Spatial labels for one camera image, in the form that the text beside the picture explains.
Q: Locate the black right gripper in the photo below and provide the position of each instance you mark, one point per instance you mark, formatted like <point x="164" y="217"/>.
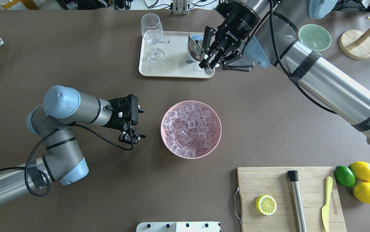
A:
<point x="240" y="20"/>

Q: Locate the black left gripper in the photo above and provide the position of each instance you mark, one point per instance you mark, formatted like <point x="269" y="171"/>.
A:
<point x="118" y="121"/>

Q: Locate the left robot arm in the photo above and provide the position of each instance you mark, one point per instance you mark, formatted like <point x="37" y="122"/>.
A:
<point x="58" y="157"/>

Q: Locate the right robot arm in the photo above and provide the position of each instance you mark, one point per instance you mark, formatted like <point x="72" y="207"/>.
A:
<point x="274" y="44"/>

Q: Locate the blue cup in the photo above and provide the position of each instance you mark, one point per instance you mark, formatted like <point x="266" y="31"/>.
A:
<point x="196" y="37"/>

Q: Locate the pink bowl of ice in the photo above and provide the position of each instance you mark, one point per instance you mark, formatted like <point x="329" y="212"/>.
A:
<point x="191" y="129"/>

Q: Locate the grey folded cloth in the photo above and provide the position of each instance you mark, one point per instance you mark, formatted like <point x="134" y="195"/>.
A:
<point x="244" y="64"/>

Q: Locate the beige serving tray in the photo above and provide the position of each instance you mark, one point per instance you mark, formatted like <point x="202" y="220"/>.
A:
<point x="176" y="62"/>

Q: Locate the clear wine glass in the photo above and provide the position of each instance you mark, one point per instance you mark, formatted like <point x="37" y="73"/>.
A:
<point x="152" y="33"/>

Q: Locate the green bowl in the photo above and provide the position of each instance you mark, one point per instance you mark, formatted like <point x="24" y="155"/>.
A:
<point x="314" y="37"/>

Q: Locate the wooden cutting board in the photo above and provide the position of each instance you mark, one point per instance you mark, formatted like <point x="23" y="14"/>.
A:
<point x="274" y="181"/>

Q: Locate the knife on board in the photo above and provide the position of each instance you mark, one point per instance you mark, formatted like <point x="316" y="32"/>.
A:
<point x="299" y="210"/>

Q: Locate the wooden glass stand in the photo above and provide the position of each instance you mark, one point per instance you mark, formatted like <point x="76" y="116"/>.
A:
<point x="355" y="43"/>

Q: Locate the half lemon slice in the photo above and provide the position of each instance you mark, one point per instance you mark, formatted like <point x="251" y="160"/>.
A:
<point x="266" y="204"/>

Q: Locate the green lime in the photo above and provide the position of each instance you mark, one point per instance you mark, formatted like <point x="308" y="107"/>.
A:
<point x="344" y="176"/>

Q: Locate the yellow lemon far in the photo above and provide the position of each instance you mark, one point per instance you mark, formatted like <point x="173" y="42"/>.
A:
<point x="361" y="170"/>

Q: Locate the yellow lemon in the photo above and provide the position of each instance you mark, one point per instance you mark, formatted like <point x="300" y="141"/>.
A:
<point x="361" y="170"/>
<point x="361" y="192"/>

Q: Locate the yellow lemon near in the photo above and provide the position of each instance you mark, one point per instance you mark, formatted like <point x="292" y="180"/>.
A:
<point x="361" y="192"/>

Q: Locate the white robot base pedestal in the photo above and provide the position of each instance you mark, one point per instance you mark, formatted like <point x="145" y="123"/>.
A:
<point x="187" y="226"/>

